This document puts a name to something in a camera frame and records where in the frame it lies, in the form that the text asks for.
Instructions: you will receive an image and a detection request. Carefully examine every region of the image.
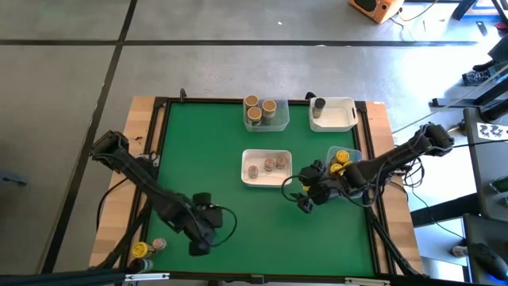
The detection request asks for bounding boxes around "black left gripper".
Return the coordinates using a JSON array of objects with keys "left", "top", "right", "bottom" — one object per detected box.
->
[{"left": 180, "top": 192, "right": 224, "bottom": 257}]

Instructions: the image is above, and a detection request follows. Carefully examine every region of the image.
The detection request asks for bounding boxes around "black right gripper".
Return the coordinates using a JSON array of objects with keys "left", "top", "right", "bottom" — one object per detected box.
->
[{"left": 298, "top": 160, "right": 350, "bottom": 215}]

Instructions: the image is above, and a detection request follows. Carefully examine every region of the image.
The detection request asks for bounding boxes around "black cap spice grinder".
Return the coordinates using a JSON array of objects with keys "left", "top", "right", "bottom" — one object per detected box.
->
[
  {"left": 133, "top": 257, "right": 156, "bottom": 273},
  {"left": 311, "top": 97, "right": 327, "bottom": 119}
]

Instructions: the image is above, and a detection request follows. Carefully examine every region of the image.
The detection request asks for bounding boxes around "clear plastic bin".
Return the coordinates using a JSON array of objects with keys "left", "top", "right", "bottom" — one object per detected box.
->
[
  {"left": 325, "top": 145, "right": 368, "bottom": 199},
  {"left": 242, "top": 98, "right": 291, "bottom": 132}
]

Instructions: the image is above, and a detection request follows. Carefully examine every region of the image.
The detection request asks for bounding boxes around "white plastic bin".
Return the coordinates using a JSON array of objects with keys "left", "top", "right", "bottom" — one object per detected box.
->
[
  {"left": 308, "top": 96, "right": 360, "bottom": 133},
  {"left": 241, "top": 149, "right": 294, "bottom": 188}
]

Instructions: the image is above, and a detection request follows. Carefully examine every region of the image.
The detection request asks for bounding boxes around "black metal floor bar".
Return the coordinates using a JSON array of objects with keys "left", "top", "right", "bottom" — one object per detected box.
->
[{"left": 410, "top": 193, "right": 479, "bottom": 228}]

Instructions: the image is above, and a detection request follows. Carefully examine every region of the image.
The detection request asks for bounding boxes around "black desk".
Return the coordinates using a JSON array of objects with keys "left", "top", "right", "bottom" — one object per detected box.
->
[{"left": 462, "top": 106, "right": 508, "bottom": 285}]

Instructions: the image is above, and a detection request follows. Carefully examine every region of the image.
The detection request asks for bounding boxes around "white printed paper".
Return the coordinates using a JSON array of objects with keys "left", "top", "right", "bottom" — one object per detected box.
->
[{"left": 475, "top": 122, "right": 508, "bottom": 141}]

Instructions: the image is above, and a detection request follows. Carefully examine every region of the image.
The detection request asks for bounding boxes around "black computer mouse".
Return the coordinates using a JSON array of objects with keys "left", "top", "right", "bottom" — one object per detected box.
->
[{"left": 470, "top": 242, "right": 508, "bottom": 279}]

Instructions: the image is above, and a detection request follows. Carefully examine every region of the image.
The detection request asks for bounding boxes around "orange wooden speaker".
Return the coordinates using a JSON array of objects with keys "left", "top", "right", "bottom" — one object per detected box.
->
[{"left": 348, "top": 0, "right": 406, "bottom": 25}]

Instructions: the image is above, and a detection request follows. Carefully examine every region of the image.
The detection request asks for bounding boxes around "person's shoe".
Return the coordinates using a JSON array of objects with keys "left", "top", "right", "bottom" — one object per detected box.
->
[
  {"left": 471, "top": 59, "right": 495, "bottom": 72},
  {"left": 462, "top": 70, "right": 491, "bottom": 87}
]

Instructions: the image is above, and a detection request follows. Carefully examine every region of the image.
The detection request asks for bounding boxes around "person's leg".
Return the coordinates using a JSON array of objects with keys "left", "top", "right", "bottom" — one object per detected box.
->
[{"left": 487, "top": 35, "right": 508, "bottom": 67}]

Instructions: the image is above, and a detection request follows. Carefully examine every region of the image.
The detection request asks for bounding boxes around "black cable bundle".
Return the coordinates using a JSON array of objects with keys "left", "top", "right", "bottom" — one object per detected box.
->
[
  {"left": 94, "top": 198, "right": 154, "bottom": 271},
  {"left": 364, "top": 198, "right": 425, "bottom": 277}
]

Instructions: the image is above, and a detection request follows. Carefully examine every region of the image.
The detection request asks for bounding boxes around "silver metal bracket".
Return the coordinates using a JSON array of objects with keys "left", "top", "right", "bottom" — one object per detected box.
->
[
  {"left": 344, "top": 276, "right": 392, "bottom": 286},
  {"left": 125, "top": 272, "right": 171, "bottom": 282}
]

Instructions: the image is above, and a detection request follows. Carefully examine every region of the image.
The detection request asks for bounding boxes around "black table frame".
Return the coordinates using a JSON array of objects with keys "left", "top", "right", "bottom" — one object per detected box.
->
[{"left": 118, "top": 96, "right": 398, "bottom": 279}]

